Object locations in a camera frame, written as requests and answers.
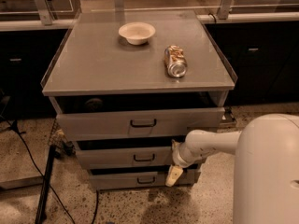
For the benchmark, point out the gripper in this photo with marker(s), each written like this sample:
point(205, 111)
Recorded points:
point(177, 156)

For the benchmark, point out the grey drawer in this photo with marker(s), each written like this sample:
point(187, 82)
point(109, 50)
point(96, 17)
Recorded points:
point(129, 178)
point(137, 115)
point(126, 153)

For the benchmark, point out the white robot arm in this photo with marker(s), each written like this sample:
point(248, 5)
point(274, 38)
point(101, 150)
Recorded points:
point(266, 173)

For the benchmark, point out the grey drawer cabinet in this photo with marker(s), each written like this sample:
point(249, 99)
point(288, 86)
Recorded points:
point(127, 85)

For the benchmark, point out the crushed silver soda can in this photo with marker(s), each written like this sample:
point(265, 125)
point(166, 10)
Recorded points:
point(175, 62)

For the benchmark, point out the black tripod leg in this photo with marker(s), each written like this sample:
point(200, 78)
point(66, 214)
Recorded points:
point(40, 213)

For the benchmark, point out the white paper bowl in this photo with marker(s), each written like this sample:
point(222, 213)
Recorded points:
point(137, 33)

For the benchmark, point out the dark back counter cabinet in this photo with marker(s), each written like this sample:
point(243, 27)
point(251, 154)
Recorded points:
point(28, 69)

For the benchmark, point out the glass railing partition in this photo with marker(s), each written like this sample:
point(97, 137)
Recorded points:
point(208, 11)

